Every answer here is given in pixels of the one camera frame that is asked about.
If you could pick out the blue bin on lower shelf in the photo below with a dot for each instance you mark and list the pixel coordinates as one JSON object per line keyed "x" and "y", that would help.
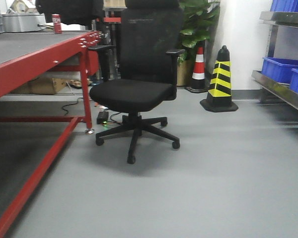
{"x": 279, "y": 70}

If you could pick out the stainless steel shelf rack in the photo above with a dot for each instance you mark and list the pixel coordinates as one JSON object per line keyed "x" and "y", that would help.
{"x": 282, "y": 43}

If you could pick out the black office chair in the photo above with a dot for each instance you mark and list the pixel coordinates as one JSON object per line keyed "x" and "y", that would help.
{"x": 148, "y": 69}

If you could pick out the black power strip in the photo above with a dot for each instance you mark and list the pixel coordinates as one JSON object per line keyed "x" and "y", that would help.
{"x": 102, "y": 117}

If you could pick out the orange white traffic cone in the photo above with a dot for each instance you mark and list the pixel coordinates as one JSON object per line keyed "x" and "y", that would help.
{"x": 198, "y": 83}

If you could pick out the yellow black traffic cone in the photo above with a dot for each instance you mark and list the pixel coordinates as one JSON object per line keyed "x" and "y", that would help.
{"x": 219, "y": 97}

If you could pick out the cardboard box under bench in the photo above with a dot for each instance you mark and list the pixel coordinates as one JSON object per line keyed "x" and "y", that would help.
{"x": 42, "y": 86}

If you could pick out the green potted plant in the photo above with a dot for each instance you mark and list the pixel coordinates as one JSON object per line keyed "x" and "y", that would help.
{"x": 199, "y": 16}

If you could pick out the black cloth hanging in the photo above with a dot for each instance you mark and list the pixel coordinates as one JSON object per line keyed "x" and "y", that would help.
{"x": 80, "y": 12}

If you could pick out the red soda can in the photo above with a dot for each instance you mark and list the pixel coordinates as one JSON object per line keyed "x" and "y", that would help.
{"x": 56, "y": 19}

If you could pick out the red metal workbench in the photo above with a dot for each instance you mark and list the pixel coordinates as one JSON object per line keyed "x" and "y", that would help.
{"x": 27, "y": 56}

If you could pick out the grey plastic crate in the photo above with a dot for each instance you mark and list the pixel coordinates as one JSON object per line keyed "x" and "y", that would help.
{"x": 23, "y": 22}

